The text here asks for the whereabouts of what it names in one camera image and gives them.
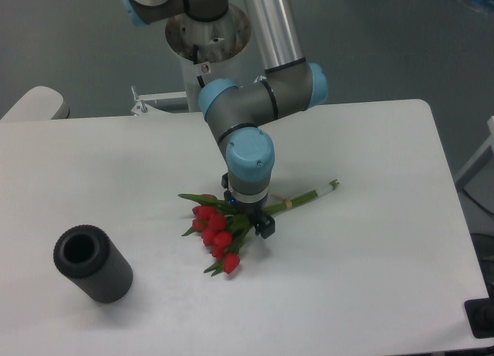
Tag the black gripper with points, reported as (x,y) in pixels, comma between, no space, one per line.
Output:
(252,205)

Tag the red tulip bouquet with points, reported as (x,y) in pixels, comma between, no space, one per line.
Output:
(223,229)

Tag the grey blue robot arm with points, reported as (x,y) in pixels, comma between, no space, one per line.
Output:
(245,67)

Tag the dark grey ribbed vase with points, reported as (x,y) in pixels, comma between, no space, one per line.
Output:
(86,256)

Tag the white chair armrest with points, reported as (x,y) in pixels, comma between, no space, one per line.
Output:
(39,103)

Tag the white metal bracket with bolt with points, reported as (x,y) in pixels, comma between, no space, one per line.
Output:
(155,103)

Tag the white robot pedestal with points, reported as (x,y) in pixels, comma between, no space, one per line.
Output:
(208,51)

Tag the white furniture frame right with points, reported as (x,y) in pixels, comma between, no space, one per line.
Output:
(481,157)

